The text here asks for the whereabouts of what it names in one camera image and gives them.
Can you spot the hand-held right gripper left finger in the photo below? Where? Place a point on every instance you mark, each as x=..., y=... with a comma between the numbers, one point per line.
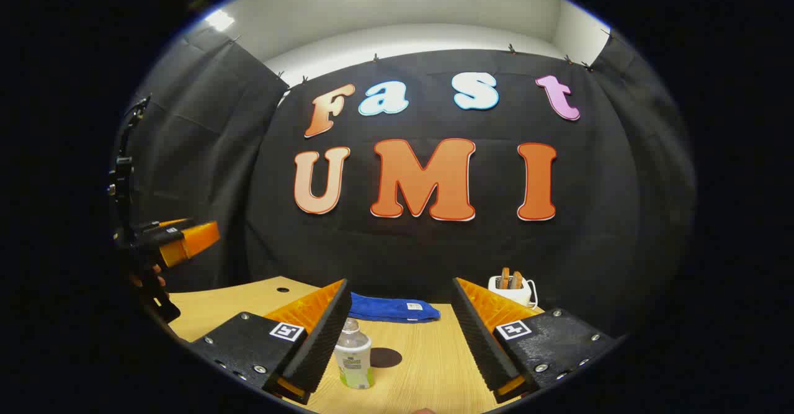
x=322, y=346

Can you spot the clear water bottle green label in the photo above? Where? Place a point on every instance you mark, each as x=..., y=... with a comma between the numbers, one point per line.
x=353, y=358

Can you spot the white toaster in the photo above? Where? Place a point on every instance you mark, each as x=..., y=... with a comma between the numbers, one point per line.
x=512, y=295

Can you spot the toast slice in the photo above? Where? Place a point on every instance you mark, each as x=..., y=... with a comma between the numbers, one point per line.
x=517, y=279
x=505, y=277

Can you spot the blue towel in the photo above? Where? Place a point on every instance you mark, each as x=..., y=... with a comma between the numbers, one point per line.
x=384, y=308

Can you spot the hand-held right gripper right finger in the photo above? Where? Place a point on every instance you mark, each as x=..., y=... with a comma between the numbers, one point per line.
x=481, y=339

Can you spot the dark round coaster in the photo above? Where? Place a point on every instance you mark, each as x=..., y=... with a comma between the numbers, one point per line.
x=389, y=358

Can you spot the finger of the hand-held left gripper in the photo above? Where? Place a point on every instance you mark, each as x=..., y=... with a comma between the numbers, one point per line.
x=173, y=222
x=189, y=243

